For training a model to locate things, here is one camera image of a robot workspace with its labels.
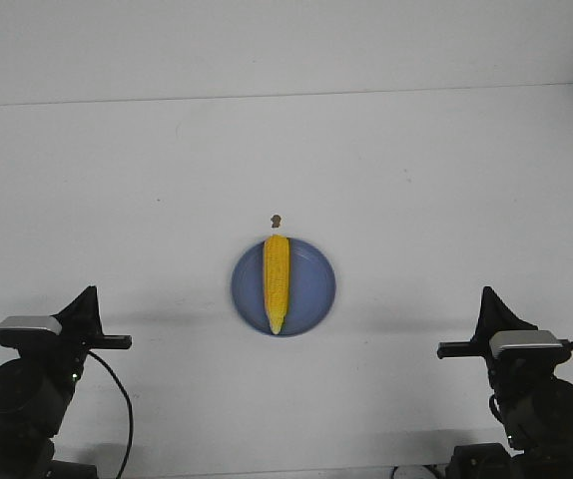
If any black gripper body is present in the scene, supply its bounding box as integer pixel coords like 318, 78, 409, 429
59, 330, 132, 350
436, 341, 488, 359

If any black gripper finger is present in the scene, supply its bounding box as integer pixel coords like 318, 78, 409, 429
471, 285, 538, 344
53, 285, 104, 337

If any blue round plate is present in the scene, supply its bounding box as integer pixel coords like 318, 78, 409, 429
231, 238, 336, 337

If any yellow corn cob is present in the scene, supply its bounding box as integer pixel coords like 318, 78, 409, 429
263, 235, 290, 335

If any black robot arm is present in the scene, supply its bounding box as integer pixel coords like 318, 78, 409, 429
436, 286, 573, 478
0, 285, 133, 478

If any black base block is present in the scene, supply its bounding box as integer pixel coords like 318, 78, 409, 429
445, 443, 518, 479

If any small brown scrap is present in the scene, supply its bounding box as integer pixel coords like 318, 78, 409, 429
271, 215, 282, 229

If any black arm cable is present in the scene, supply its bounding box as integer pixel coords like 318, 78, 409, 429
86, 348, 134, 479

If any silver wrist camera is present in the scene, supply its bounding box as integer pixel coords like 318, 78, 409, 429
0, 315, 63, 349
489, 329, 567, 360

